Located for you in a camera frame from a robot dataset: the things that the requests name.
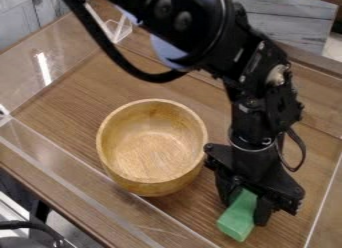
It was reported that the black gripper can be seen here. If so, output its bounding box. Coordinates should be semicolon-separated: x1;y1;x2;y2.
202;141;307;227

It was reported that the green rectangular block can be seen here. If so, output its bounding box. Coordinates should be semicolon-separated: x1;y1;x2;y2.
217;189;257;242

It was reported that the brown wooden bowl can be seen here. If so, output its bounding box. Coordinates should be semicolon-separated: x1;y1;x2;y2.
96;99;209;197

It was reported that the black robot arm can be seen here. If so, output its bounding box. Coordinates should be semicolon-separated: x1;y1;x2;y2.
63;0;305;226

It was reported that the clear acrylic tray wall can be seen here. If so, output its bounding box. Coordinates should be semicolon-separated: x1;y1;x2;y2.
0;105;218;248

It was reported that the black table leg bracket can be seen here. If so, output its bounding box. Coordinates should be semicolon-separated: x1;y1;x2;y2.
28;200;79;248

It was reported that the black cable below table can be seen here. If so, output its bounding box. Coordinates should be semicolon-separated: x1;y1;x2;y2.
0;220;62;248

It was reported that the clear acrylic corner bracket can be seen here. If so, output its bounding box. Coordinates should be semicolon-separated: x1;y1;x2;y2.
84;3;132;44

